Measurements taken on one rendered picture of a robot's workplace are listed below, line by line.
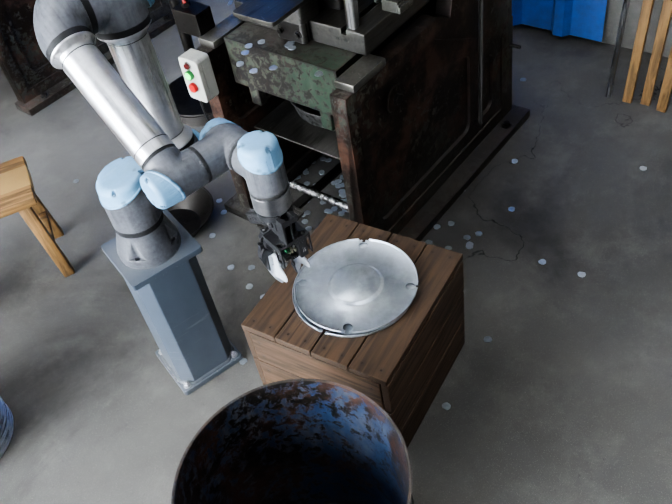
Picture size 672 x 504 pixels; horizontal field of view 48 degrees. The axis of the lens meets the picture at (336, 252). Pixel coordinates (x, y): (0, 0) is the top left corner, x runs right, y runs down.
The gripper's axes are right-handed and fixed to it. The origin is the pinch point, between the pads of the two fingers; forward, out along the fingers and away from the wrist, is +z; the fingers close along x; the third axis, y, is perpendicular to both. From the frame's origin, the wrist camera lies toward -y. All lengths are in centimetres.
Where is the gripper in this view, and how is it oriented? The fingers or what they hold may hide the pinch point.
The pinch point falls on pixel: (286, 270)
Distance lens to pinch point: 158.8
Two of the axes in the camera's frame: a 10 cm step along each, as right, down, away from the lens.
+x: 7.8, -5.1, 3.5
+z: 1.4, 6.9, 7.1
